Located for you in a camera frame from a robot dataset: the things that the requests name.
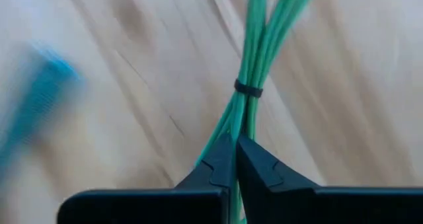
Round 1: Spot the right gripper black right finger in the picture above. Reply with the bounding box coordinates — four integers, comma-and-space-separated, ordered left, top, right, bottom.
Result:
237, 136, 423, 224

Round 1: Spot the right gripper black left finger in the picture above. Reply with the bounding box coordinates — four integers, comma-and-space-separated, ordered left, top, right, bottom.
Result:
58, 133, 237, 224

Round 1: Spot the green cable bundle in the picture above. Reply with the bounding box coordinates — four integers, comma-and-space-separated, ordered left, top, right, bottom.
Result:
193, 0, 318, 224

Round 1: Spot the blue cable bundle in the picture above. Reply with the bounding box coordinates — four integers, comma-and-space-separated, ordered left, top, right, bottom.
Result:
0, 42, 85, 182

